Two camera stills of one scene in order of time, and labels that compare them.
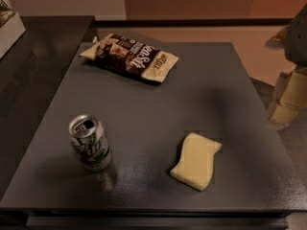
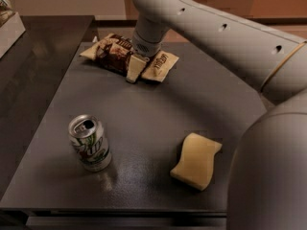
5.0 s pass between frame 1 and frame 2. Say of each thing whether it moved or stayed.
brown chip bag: stayed
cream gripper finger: moved
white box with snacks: stayed
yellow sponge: stayed
